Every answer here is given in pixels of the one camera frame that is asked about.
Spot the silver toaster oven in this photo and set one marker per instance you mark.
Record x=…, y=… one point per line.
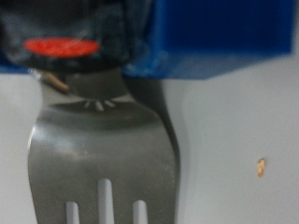
x=233, y=124

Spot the small brown bread crumb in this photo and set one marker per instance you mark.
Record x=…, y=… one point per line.
x=261, y=168

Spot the metal spatula with blue block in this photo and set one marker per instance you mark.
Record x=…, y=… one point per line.
x=102, y=146

